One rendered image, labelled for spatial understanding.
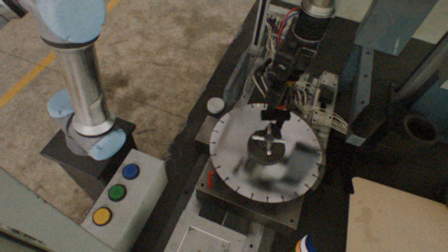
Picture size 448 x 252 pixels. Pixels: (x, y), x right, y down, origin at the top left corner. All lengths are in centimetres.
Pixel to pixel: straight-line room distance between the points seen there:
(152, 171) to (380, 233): 75
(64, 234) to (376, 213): 95
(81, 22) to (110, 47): 207
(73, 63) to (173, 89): 158
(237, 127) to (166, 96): 138
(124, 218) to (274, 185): 41
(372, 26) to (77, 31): 64
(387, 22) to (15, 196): 73
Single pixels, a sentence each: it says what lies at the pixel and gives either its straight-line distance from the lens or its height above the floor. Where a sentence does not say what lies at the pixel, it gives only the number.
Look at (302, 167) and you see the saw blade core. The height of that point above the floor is 95.
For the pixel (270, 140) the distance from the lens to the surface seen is 77.
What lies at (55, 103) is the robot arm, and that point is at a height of 97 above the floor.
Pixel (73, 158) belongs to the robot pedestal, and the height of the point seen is 75.
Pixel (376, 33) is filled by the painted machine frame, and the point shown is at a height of 126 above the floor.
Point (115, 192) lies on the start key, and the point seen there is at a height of 91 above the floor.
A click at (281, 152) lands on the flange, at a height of 96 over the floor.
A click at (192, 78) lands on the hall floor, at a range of 229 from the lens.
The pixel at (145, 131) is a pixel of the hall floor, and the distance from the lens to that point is 200.
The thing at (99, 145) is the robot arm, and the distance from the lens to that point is 84.
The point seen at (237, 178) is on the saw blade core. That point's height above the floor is 95.
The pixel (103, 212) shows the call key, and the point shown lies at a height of 91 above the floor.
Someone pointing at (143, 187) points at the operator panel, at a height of 90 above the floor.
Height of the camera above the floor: 164
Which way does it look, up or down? 55 degrees down
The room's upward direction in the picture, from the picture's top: 6 degrees clockwise
